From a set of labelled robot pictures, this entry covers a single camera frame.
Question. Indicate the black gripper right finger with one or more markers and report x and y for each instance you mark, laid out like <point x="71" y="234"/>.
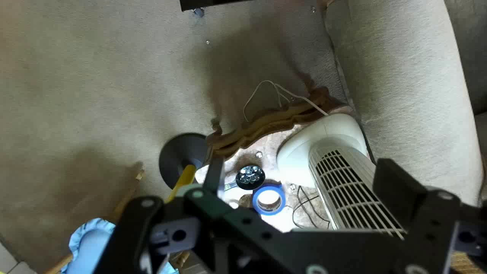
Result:
<point x="430" y="217"/>

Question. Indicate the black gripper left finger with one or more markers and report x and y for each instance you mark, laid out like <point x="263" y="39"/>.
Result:
<point x="129" y="237"/>

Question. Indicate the white tower fan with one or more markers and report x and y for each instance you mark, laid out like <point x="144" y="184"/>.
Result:
<point x="343" y="176"/>

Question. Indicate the light blue cloth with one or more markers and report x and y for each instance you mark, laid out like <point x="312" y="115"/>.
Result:
<point x="88" y="243"/>

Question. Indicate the yellow barrier pole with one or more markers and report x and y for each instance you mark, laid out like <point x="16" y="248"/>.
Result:
<point x="182" y="179"/>

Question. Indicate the black round barrier base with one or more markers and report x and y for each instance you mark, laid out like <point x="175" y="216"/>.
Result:
<point x="176" y="152"/>

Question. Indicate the beige fabric sofa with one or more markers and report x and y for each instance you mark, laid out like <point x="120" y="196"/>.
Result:
<point x="404" y="76"/>

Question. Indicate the blue tape roll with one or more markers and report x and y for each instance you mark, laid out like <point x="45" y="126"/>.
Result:
<point x="267" y="198"/>

